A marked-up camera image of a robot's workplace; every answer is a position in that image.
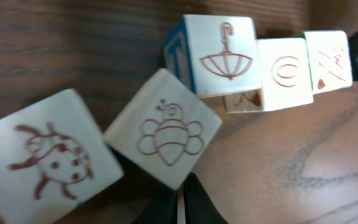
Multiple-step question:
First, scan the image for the wooden block ladybug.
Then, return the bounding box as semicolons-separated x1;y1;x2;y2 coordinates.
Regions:
0;89;124;223

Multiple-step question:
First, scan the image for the wooden block soccer ball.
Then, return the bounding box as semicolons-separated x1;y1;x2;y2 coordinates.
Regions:
224;37;313;113

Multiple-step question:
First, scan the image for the teal block umbrella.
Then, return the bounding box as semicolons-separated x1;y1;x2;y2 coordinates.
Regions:
163;14;262;98

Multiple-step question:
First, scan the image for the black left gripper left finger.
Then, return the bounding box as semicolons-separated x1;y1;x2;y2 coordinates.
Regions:
132;189;178;224

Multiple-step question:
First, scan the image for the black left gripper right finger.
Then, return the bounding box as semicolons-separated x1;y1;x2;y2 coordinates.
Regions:
183;173;228;224

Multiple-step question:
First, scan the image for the wooden block red scribble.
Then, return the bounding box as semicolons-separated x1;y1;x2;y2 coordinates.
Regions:
297;30;353;95

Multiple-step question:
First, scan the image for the wooden block bee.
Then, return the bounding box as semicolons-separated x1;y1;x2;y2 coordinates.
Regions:
104;68;222;190

